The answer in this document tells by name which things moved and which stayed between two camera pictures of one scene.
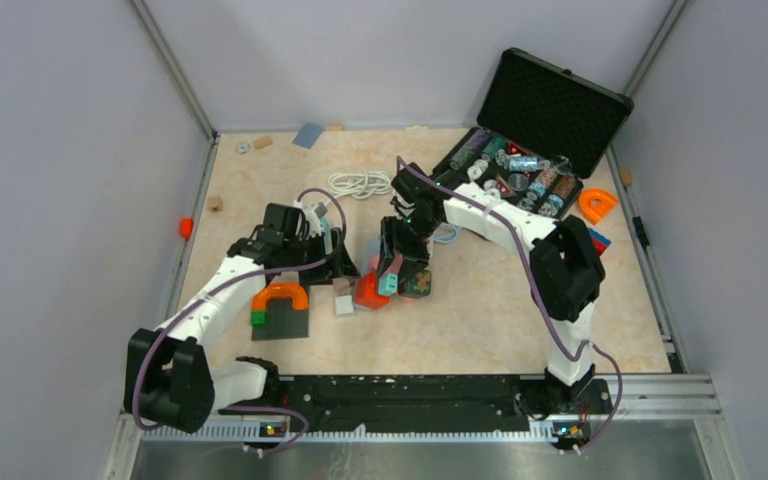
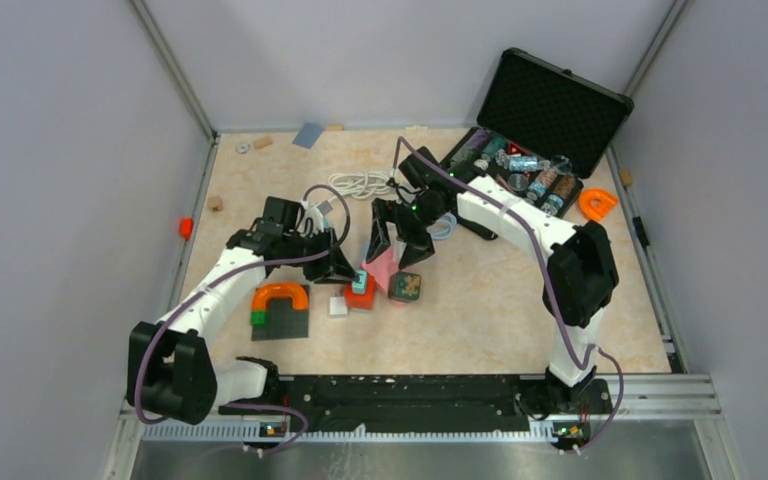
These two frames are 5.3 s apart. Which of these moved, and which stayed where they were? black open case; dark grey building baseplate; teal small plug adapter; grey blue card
Moved: teal small plug adapter
Stayed: black open case; grey blue card; dark grey building baseplate
